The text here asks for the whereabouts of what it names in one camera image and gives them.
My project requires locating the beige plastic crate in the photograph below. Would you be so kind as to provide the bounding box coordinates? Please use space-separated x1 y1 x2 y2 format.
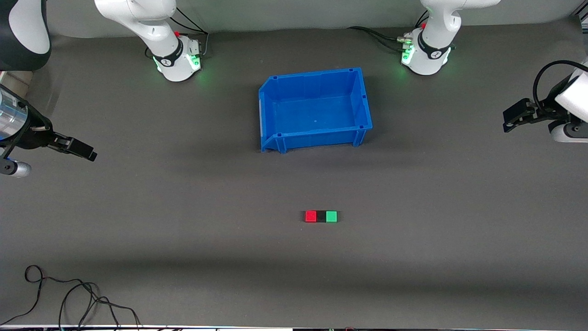
0 70 34 90

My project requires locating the blue plastic storage bin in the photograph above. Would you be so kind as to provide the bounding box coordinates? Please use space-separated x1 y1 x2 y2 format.
258 68 373 154

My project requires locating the dark grey table mat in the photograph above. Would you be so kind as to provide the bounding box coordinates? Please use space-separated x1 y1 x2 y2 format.
0 17 588 329

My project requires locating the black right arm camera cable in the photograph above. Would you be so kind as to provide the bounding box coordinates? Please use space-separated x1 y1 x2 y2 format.
0 83 52 159

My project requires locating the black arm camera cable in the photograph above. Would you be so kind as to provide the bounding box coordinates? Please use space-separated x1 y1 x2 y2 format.
0 83 52 159
532 60 588 111

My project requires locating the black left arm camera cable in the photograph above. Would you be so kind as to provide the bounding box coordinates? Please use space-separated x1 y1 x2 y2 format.
532 60 588 111

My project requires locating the thin black loose cable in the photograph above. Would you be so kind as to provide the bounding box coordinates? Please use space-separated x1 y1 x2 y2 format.
0 265 141 331

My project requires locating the black right arm base cable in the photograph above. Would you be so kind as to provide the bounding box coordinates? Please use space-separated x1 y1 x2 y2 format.
145 6 210 59

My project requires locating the black arm base cable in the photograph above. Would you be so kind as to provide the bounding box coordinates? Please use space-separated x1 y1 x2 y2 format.
347 11 430 52
145 6 210 59

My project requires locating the black left arm base cable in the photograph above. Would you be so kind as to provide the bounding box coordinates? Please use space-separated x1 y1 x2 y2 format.
347 11 430 52

